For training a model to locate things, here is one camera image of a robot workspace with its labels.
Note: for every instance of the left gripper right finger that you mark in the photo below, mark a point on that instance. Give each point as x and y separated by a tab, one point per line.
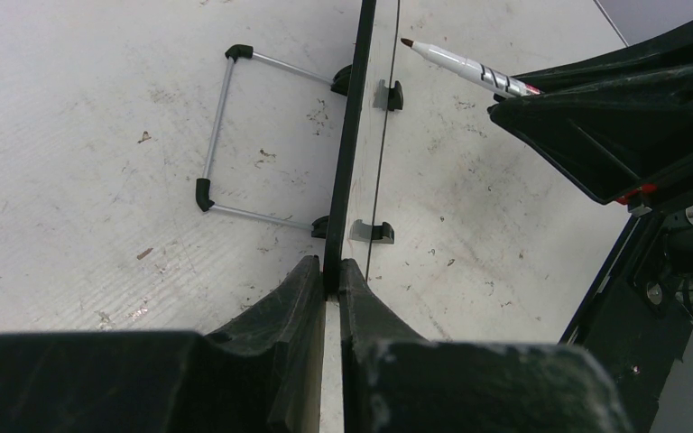
395	380

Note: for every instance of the white marker pen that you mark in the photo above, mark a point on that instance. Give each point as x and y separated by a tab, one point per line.
473	71

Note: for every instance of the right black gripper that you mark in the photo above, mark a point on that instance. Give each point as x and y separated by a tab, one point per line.
628	140

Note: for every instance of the small black-framed whiteboard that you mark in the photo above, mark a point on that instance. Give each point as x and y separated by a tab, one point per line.
291	162

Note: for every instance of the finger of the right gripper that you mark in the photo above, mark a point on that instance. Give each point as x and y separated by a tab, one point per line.
673	49

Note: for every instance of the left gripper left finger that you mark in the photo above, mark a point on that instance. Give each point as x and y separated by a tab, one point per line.
260	372

